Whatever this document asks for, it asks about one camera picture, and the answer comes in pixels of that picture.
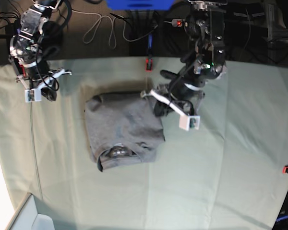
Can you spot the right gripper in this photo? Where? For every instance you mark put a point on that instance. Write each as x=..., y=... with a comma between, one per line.
x=35, y=73

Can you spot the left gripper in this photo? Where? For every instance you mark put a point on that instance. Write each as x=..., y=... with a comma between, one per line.
x=178, y=91

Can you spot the grey t-shirt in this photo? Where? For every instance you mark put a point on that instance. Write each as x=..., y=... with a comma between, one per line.
x=122, y=129

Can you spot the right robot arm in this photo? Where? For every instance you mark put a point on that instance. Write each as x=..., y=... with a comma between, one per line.
x=35, y=41

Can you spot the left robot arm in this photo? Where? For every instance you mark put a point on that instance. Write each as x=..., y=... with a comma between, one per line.
x=203, y=61

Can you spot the red clamp top left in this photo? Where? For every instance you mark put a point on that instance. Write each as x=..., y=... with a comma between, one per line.
x=15, y=65

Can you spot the red clamp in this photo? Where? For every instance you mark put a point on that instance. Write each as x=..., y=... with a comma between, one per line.
x=148, y=61
x=15, y=65

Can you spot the red clamp top centre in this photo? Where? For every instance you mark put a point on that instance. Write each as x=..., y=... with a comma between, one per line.
x=148, y=61

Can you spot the black power strip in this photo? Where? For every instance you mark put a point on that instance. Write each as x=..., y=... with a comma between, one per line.
x=178, y=23

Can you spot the pale green table cloth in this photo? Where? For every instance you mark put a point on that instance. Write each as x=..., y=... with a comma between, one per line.
x=227, y=175

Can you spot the blue box top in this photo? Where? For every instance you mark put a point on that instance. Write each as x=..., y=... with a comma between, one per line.
x=139, y=4

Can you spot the white bin bottom left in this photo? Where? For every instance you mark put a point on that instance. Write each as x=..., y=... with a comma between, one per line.
x=26, y=217

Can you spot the blue clamp bottom right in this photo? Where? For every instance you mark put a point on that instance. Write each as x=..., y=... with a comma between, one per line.
x=282, y=218

